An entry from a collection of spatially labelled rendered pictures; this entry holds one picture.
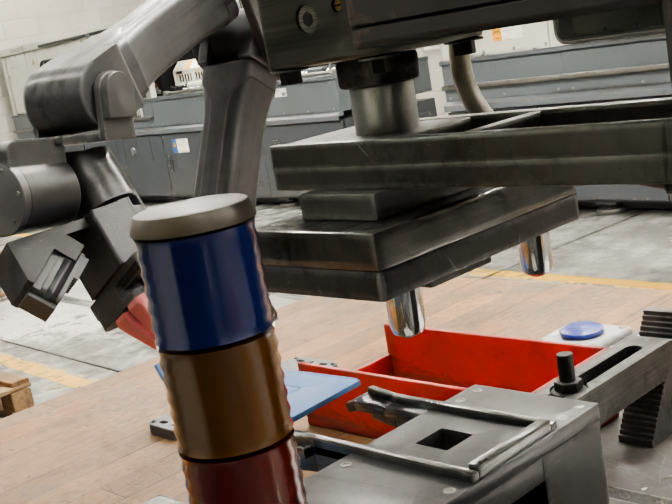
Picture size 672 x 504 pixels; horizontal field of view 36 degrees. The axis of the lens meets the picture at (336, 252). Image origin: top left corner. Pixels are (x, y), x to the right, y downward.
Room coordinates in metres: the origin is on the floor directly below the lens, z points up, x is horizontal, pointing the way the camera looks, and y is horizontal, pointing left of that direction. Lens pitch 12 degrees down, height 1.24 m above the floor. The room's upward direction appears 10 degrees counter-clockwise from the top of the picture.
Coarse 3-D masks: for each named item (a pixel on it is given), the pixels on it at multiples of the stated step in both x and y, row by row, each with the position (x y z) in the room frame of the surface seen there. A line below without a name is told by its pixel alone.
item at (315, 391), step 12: (288, 372) 0.78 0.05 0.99; (288, 384) 0.75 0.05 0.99; (300, 384) 0.75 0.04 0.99; (312, 384) 0.74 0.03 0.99; (324, 384) 0.74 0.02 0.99; (336, 384) 0.73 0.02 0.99; (348, 384) 0.73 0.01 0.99; (360, 384) 0.73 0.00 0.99; (288, 396) 0.73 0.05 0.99; (300, 396) 0.72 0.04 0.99; (312, 396) 0.72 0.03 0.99; (324, 396) 0.71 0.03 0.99; (336, 396) 0.71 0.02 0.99; (300, 408) 0.70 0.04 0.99; (312, 408) 0.70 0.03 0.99
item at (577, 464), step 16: (592, 432) 0.62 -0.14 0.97; (448, 448) 0.63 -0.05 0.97; (560, 448) 0.60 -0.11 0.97; (576, 448) 0.61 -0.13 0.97; (592, 448) 0.62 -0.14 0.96; (544, 464) 0.59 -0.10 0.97; (560, 464) 0.60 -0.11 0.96; (576, 464) 0.61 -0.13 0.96; (592, 464) 0.62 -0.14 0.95; (512, 480) 0.57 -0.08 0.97; (528, 480) 0.58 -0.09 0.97; (544, 480) 0.59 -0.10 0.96; (560, 480) 0.60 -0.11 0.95; (576, 480) 0.61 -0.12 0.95; (592, 480) 0.62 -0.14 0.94; (496, 496) 0.55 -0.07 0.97; (512, 496) 0.56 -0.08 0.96; (528, 496) 0.60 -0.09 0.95; (544, 496) 0.59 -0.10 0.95; (560, 496) 0.59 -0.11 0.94; (576, 496) 0.61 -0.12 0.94; (592, 496) 0.62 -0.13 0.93; (608, 496) 0.63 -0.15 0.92
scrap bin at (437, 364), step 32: (416, 352) 0.96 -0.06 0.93; (448, 352) 0.93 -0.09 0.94; (480, 352) 0.90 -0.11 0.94; (512, 352) 0.87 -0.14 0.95; (544, 352) 0.85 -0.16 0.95; (576, 352) 0.82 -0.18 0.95; (384, 384) 0.83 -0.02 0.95; (416, 384) 0.80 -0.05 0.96; (448, 384) 0.93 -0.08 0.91; (480, 384) 0.90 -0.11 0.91; (512, 384) 0.88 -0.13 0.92; (544, 384) 0.75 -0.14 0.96; (320, 416) 0.89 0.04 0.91; (352, 416) 0.86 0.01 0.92
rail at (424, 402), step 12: (396, 396) 0.69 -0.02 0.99; (408, 396) 0.69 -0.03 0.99; (432, 408) 0.67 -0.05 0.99; (444, 408) 0.66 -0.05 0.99; (456, 408) 0.65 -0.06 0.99; (468, 408) 0.65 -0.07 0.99; (480, 408) 0.64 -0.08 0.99; (396, 420) 0.70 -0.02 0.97; (504, 420) 0.62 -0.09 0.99; (516, 420) 0.62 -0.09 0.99; (528, 420) 0.61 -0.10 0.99; (552, 420) 0.60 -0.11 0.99
